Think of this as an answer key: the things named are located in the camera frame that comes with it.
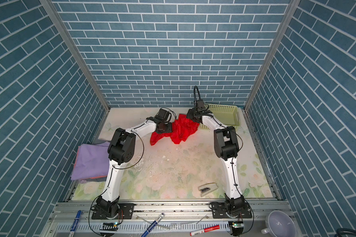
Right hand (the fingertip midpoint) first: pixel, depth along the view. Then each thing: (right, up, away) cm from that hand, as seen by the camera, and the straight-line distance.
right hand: (191, 115), depth 107 cm
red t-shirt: (-6, -9, -8) cm, 13 cm away
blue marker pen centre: (-16, -51, -36) cm, 65 cm away
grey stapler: (+8, -42, -26) cm, 50 cm away
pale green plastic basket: (+29, 0, +9) cm, 30 cm away
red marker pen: (+5, -56, -39) cm, 68 cm away
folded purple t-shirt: (-57, -27, -25) cm, 67 cm away
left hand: (-13, -10, -2) cm, 17 cm away
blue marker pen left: (-57, -55, -39) cm, 88 cm away
